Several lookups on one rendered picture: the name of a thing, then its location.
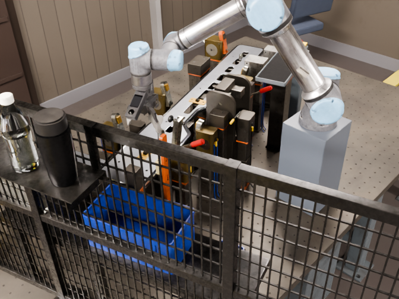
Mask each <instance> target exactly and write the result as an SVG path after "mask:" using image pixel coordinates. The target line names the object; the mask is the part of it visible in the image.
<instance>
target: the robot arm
mask: <svg viewBox="0 0 399 299"><path fill-rule="evenodd" d="M245 17H247V18H248V21H249V23H250V24H251V26H252V27H253V28H255V29H256V30H258V31H259V32H260V33H261V35H262V37H266V38H269V39H270V40H271V42H272V44H273V45H274V47H275V48H276V50H277V51H278V53H279V54H280V56H281V58H282V59H283V60H284V62H285V64H286V65H287V67H288V68H289V70H290V72H291V73H292V75H293V76H294V78H295V79H296V81H297V83H298V84H299V85H300V87H301V89H302V90H303V91H302V98H303V100H304V101H305V104H304V106H303V108H302V110H301V112H300V114H299V123H300V125H301V126H303V127H304V128H305V129H308V130H310V131H315V132H326V131H330V130H332V129H334V128H335V127H336V125H337V121H338V120H339V119H340V118H341V117H342V115H343V113H344V103H343V100H342V97H341V92H340V87H339V82H340V72H339V71H338V70H336V69H334V68H329V67H318V66H317V65H316V63H315V61H314V60H313V58H312V56H311V55H310V53H309V52H308V50H307V48H306V47H305V45H304V44H303V42H302V40H301V38H300V37H299V35H298V34H297V32H296V30H295V28H294V27H293V25H292V19H293V16H292V14H291V13H290V11H289V9H288V7H287V6H286V4H285V3H284V1H283V0H231V1H229V2H228V3H226V4H224V5H222V6H221V7H219V8H217V9H215V10H214V11H212V12H210V13H209V14H207V15H205V16H203V17H202V18H200V19H198V20H196V21H194V22H193V23H191V24H190V25H188V26H186V27H184V28H183V29H181V30H179V31H173V32H170V33H169V34H168V35H167V36H166V37H165V38H164V41H163V44H162V46H161V48H160V49H150V47H149V45H148V43H146V42H142V41H138V42H133V43H131V44H130V45H129V46H128V55H129V56H128V58H129V66H130V72H131V82H132V87H133V89H135V90H136V91H135V93H134V96H133V98H132V100H131V102H130V104H129V105H128V107H127V110H126V113H125V117H126V121H127V125H128V126H129V124H130V123H131V120H138V118H139V115H140V113H141V114H143V115H146V114H147V113H148V114H149V116H148V120H149V121H150V122H151V123H152V124H153V127H154V128H155V130H156V132H157V133H159V134H162V129H161V123H162V122H163V116H162V115H157V114H156V111H155V110H154V107H155V108H157V107H158V106H159V97H158V94H156V93H154V84H153V79H152V78H151V70H156V71H181V70H182V68H183V51H185V50H186V49H189V48H190V47H192V46H194V45H196V44H198V43H200V42H201V41H203V40H205V39H207V38H209V37H211V36H212V35H214V34H216V33H218V32H219V31H222V30H224V29H225V28H227V27H229V26H231V25H232V24H234V23H236V22H238V21H240V20H242V19H244V18H245ZM156 99H157V104H156Z"/></svg>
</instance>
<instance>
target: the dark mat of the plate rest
mask: <svg viewBox="0 0 399 299"><path fill-rule="evenodd" d="M290 74H291V72H290V70H289V68H288V67H287V65H286V64H285V62H284V60H283V59H282V58H281V56H280V54H279V53H278V54H276V56H275V57H274V58H273V59H272V61H271V62H270V63H269V64H268V65H267V66H266V67H265V69H264V70H263V71H262V72H261V73H260V74H259V75H258V76H257V77H259V78H265V79H270V80H274V81H279V82H285V81H286V80H287V79H288V77H289V76H290Z"/></svg>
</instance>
